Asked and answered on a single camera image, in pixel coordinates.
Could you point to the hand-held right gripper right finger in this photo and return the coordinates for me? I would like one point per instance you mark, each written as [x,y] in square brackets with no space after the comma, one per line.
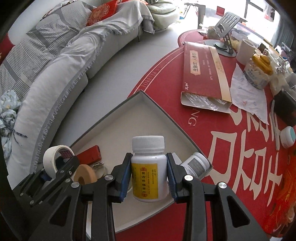
[172,178]

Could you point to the white cream jar teal lid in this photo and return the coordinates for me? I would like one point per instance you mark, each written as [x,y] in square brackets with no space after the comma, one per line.
[288,136]

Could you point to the shallow white tray dark rim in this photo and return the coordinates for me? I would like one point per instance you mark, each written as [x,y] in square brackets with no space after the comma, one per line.
[138,115]

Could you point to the white printed paper sheet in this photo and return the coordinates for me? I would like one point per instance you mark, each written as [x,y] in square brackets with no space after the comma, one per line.
[247,97]

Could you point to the large white pill bottle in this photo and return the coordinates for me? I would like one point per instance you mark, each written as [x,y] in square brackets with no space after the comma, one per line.
[196,164]

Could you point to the small white paper roll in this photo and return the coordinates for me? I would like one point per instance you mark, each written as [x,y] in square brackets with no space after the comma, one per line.
[246,52]

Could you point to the black pouch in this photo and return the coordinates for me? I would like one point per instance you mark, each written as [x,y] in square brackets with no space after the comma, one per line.
[285,109]

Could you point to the pale green armchair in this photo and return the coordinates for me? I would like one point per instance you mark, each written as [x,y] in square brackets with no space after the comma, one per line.
[161,14]

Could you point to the yellow label pill bottle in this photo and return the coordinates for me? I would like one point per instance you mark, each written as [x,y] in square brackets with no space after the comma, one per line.
[148,166]

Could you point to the white plastic bag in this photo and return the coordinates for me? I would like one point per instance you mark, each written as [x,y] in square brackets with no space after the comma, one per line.
[281,81]

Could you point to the blue floral cloth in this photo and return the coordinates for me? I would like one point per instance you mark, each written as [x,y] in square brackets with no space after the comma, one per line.
[7,115]

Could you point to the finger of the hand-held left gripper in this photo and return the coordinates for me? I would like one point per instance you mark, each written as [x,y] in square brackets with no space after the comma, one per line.
[66,169]
[45,178]

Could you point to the grey metal tablet stand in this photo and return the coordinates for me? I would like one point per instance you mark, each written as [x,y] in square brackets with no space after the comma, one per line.
[227,23]

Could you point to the light grey fringed blanket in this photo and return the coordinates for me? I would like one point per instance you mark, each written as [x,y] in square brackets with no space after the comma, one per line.
[69,69]

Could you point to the white tape roll yellow core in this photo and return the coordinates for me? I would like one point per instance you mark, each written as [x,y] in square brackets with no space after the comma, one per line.
[49,160]

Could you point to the grey striped sofa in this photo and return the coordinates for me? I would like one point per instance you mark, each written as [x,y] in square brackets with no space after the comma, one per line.
[18,64]

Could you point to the red patterned cushion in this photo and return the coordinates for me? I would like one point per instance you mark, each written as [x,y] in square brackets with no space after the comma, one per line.
[99,11]
[4,48]

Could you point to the flat red medicine box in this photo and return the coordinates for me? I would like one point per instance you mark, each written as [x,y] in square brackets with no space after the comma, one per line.
[198,69]

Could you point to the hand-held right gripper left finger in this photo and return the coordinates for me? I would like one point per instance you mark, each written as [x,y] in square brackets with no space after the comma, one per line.
[124,178]

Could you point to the clear snack jar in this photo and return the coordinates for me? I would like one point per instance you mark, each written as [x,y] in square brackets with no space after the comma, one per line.
[256,76]

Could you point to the red rectangular box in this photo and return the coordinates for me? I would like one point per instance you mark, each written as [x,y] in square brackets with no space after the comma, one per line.
[90,155]

